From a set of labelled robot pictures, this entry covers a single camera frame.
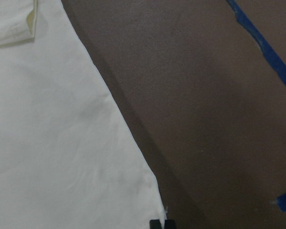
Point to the cream long-sleeve cat shirt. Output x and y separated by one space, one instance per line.
67 157

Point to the blue tape line lengthwise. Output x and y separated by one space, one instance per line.
268 52

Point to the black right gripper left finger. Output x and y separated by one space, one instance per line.
155 224

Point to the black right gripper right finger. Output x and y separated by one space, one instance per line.
169 224

